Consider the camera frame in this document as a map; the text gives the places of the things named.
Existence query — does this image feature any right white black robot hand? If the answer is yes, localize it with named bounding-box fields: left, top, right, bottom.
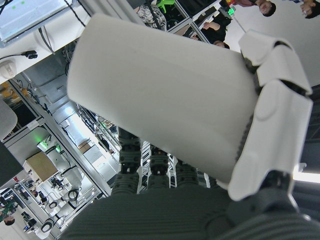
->
left=59, top=29, right=320, bottom=240

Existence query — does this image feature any white cup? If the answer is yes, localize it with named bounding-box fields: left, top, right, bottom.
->
left=66, top=12, right=260, bottom=190

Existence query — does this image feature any person in black shirt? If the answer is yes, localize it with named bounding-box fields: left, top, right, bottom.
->
left=201, top=14, right=232, bottom=50

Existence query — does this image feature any person with black hair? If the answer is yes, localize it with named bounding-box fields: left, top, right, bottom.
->
left=301, top=0, right=320, bottom=20
left=258, top=0, right=278, bottom=18

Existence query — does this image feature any person in camouflage clothing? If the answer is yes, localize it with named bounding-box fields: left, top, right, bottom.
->
left=136, top=2, right=168, bottom=31

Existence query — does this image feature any wooden box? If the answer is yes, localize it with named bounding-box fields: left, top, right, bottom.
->
left=23, top=151, right=59, bottom=183

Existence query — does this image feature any black dongle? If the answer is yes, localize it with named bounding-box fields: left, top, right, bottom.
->
left=21, top=49, right=39, bottom=60

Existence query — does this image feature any grey chair back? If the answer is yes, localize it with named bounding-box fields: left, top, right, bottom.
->
left=0, top=97, right=18, bottom=141

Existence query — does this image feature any black monitor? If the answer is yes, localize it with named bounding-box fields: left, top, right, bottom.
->
left=0, top=142, right=25, bottom=189

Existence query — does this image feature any white computer mouse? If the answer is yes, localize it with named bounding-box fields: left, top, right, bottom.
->
left=0, top=59, right=18, bottom=80

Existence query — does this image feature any green plastic frame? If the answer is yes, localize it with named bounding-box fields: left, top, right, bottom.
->
left=156, top=0, right=176, bottom=13

